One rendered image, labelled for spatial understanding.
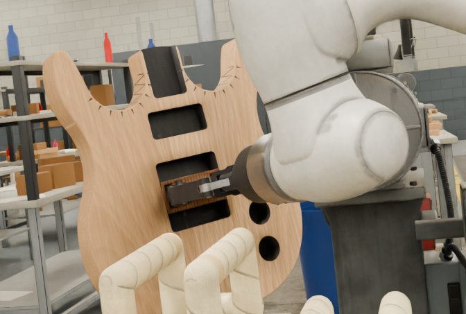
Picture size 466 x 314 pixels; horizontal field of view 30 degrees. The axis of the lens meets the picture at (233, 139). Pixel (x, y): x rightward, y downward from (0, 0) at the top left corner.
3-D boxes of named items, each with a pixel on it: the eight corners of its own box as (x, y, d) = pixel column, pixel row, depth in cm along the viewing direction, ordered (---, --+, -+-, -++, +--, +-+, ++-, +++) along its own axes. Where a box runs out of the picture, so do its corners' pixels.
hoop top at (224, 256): (231, 254, 97) (228, 226, 97) (259, 252, 96) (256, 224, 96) (181, 300, 78) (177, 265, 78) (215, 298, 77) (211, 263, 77)
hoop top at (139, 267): (161, 259, 99) (158, 231, 99) (188, 257, 98) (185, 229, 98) (95, 304, 80) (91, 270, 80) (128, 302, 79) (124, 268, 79)
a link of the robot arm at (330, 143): (349, 187, 106) (309, 86, 105) (440, 169, 92) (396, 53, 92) (283, 221, 100) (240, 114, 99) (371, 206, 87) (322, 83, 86)
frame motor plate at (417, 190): (330, 187, 225) (328, 172, 224) (424, 179, 220) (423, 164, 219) (314, 208, 190) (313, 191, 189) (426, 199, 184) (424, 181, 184)
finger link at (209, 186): (253, 184, 111) (229, 191, 107) (222, 193, 114) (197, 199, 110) (248, 166, 111) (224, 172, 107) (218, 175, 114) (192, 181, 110)
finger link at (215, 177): (249, 191, 112) (243, 193, 111) (185, 207, 119) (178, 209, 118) (241, 162, 112) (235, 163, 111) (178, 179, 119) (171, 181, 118)
